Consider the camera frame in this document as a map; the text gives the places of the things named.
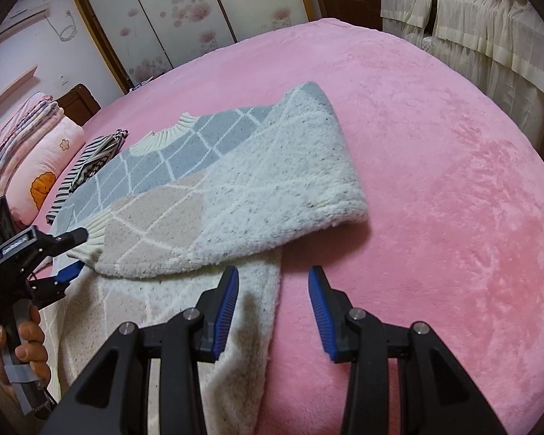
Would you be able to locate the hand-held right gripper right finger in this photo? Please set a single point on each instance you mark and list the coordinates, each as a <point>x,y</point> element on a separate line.
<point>319,315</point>

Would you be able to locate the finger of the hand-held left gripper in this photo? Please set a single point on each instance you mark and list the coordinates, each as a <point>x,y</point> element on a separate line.
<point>70,238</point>
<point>70,273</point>

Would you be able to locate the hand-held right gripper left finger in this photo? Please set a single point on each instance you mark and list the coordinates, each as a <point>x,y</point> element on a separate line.
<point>224,315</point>

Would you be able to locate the fluffy grey beige blanket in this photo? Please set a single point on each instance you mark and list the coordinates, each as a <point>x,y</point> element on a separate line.
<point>276,181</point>

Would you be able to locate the person's left hand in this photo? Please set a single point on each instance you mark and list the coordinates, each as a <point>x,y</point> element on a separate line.
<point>31,349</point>

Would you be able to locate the striped folded cloth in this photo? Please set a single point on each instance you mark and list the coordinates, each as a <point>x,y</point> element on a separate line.
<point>88,158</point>

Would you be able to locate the pink flower print pillow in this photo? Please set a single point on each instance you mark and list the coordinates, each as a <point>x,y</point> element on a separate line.
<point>50,158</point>

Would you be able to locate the folded pink striped quilt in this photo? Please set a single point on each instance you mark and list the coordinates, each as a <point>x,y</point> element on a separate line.
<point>13,131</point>

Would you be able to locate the wooden headboard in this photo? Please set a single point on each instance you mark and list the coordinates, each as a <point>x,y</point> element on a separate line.
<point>79,102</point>

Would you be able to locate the pink plush blanket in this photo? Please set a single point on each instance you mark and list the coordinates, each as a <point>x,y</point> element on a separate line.
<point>435,190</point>

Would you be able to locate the white air conditioner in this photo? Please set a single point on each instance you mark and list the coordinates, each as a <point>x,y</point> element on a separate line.
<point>29,7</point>

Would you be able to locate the floral sliding door wardrobe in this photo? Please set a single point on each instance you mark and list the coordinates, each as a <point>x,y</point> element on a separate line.
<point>186,9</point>

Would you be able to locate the cream ruffled furniture cover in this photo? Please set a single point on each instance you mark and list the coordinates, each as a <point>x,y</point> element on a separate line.
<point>489,40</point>

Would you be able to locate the pink wall shelf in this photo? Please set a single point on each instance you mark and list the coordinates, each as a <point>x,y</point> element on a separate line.
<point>16,86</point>

